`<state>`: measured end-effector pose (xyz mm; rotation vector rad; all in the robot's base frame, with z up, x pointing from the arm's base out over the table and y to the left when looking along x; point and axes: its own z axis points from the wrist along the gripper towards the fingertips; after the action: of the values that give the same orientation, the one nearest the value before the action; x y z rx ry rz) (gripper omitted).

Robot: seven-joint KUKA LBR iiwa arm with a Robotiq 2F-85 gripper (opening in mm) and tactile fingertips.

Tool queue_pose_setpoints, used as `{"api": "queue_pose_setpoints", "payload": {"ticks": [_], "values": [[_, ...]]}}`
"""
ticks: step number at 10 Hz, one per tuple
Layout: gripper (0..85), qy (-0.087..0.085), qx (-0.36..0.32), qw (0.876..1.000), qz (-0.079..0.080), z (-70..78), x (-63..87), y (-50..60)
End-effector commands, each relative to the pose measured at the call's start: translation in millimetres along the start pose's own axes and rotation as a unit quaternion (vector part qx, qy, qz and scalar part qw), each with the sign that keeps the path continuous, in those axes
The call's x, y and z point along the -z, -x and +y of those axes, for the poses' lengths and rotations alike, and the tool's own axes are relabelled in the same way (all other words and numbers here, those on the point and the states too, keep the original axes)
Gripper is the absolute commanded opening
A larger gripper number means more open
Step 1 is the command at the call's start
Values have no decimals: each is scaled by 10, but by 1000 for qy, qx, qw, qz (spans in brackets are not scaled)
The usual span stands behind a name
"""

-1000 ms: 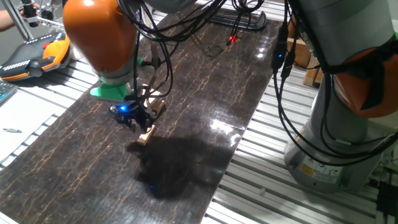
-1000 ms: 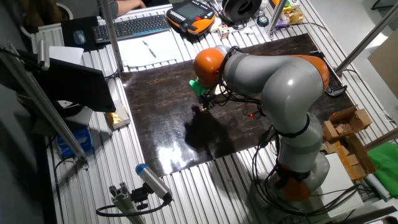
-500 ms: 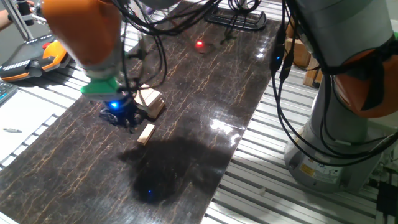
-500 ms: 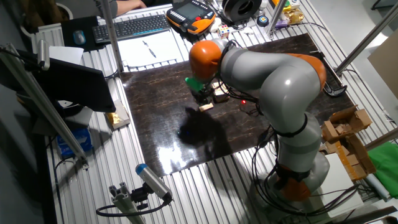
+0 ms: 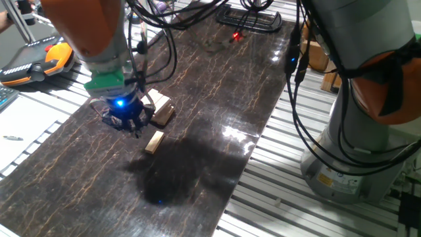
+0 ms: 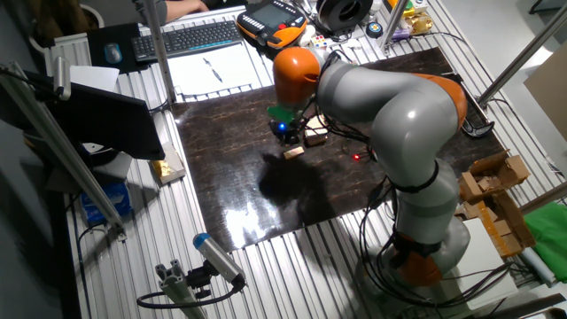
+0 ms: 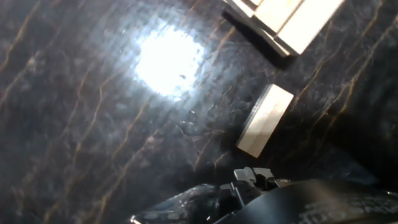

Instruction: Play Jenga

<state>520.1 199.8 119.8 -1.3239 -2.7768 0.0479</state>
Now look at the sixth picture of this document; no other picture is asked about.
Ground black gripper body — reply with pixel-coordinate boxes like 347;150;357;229
268;117;304;140

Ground person's bare forearm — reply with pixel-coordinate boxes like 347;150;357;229
164;0;210;24

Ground dark marble-pattern mat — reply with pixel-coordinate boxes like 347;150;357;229
170;46;506;253

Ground white paper sheet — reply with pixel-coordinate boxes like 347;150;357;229
167;41;263;103

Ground dark pen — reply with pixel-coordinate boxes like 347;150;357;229
202;57;224;84

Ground white rounded object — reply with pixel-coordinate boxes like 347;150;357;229
297;24;317;48

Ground orange and black teach pendant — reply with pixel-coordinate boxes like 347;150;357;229
236;0;309;51

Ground white box with gold item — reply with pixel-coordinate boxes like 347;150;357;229
149;140;188;186

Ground black filament spool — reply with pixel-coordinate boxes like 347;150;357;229
315;0;376;33

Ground black computer keyboard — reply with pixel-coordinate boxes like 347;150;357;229
130;19;245;63

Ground clear golden container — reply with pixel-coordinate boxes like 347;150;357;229
405;12;435;36

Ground yellow green bottle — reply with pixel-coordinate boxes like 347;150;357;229
386;0;416;19

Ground black monitor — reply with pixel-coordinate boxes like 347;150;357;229
0;69;167;162

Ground small brown cardboard box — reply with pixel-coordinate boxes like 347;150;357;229
457;170;485;204

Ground short aluminium profile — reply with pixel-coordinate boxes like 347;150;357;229
153;259;209;319

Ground blue plastic pack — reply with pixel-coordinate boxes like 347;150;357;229
80;181;134;226

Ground blue-grey computer mouse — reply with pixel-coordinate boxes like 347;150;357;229
103;42;124;66

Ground black mouse pad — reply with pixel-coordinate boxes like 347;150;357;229
85;21;154;75

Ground open brown cardboard box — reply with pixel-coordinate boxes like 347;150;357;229
468;149;532;188

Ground white foam board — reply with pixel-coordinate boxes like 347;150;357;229
451;216;520;311

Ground long brown cardboard box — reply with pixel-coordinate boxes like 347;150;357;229
460;190;538;260

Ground brown cardboard sheet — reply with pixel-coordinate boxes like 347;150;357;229
523;42;567;144

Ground green cloth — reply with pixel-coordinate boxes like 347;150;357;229
524;201;567;284

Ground pale grey roll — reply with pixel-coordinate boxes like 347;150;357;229
519;245;557;288

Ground silver camera with blue end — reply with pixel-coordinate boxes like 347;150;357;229
191;231;247;290

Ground aluminium frame post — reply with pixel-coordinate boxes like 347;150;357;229
140;0;179;105
0;60;128;243
517;180;567;214
476;3;567;108
377;0;411;51

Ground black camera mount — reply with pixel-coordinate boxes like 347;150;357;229
184;260;214;300

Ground black camera cable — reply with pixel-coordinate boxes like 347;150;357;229
136;274;247;310

